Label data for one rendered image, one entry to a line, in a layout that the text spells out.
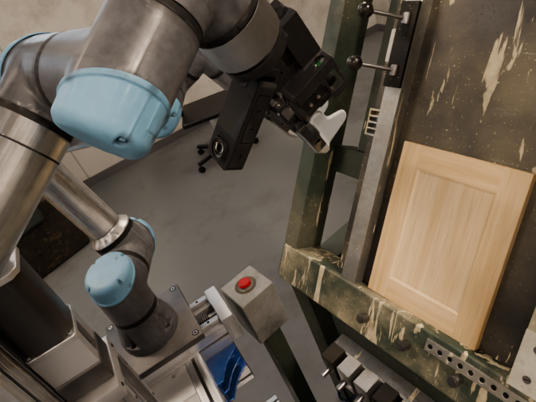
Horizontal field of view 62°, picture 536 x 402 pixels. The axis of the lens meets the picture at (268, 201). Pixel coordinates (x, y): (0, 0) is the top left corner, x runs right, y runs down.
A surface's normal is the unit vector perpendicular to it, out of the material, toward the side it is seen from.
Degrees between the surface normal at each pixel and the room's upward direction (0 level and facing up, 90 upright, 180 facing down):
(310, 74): 30
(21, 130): 70
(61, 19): 90
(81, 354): 90
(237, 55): 116
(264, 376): 0
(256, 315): 90
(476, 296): 55
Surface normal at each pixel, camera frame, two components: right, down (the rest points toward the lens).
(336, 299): -0.79, 0.04
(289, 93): -0.50, -0.34
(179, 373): -0.31, -0.76
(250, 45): 0.42, 0.72
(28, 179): 0.78, 0.22
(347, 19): 0.59, 0.31
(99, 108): 0.22, -0.04
